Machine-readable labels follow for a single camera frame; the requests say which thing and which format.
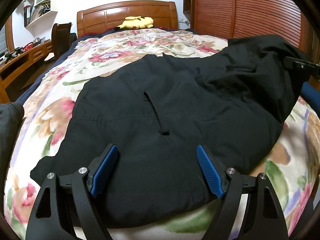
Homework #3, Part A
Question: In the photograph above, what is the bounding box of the black double-breasted coat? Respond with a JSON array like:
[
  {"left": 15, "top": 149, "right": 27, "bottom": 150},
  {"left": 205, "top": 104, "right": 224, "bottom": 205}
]
[{"left": 30, "top": 35, "right": 308, "bottom": 229}]

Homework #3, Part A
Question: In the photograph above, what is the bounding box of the navy blue folded garment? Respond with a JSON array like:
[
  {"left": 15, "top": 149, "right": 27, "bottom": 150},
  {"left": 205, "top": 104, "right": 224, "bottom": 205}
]
[{"left": 301, "top": 82, "right": 320, "bottom": 115}]

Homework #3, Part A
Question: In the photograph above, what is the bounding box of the floral bed blanket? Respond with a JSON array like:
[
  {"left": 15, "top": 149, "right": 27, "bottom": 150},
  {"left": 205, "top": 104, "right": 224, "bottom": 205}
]
[{"left": 1, "top": 29, "right": 319, "bottom": 239}]

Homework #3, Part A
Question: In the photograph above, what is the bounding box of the wooden louvered wardrobe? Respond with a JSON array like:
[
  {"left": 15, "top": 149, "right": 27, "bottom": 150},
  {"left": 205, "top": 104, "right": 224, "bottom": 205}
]
[{"left": 183, "top": 0, "right": 313, "bottom": 54}]

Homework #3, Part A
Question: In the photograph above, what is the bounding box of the dark grey folded garment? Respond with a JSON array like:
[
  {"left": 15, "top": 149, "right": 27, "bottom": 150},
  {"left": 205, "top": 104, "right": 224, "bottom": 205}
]
[{"left": 0, "top": 101, "right": 25, "bottom": 181}]

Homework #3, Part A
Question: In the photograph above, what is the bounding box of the navy blue bed sheet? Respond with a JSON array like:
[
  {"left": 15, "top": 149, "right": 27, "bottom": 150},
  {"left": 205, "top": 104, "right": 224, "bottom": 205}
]
[{"left": 15, "top": 27, "right": 121, "bottom": 106}]

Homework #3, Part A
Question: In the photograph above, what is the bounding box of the wooden bed headboard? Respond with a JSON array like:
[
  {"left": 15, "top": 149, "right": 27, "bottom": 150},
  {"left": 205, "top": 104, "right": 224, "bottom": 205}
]
[{"left": 76, "top": 0, "right": 178, "bottom": 37}]

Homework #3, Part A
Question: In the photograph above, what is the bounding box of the wooden desk cabinet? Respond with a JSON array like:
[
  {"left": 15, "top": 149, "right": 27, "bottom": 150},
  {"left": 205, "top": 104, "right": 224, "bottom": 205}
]
[{"left": 1, "top": 40, "right": 53, "bottom": 103}]

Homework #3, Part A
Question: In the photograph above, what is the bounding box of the yellow plush toy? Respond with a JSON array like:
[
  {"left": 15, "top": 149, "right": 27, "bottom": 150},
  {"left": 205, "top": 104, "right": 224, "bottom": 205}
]
[{"left": 115, "top": 16, "right": 154, "bottom": 30}]

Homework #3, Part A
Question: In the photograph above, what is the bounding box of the red basket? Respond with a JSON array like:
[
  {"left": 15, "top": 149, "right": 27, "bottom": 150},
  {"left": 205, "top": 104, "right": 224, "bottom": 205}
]
[{"left": 23, "top": 42, "right": 33, "bottom": 51}]

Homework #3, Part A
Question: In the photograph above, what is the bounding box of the dark wooden chair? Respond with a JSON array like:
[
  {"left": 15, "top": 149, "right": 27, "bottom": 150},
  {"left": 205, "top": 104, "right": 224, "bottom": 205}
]
[{"left": 44, "top": 22, "right": 72, "bottom": 63}]

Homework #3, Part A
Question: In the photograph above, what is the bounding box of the white wall shelf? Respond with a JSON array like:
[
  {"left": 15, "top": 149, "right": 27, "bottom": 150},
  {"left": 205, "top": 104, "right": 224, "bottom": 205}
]
[{"left": 23, "top": 0, "right": 57, "bottom": 28}]

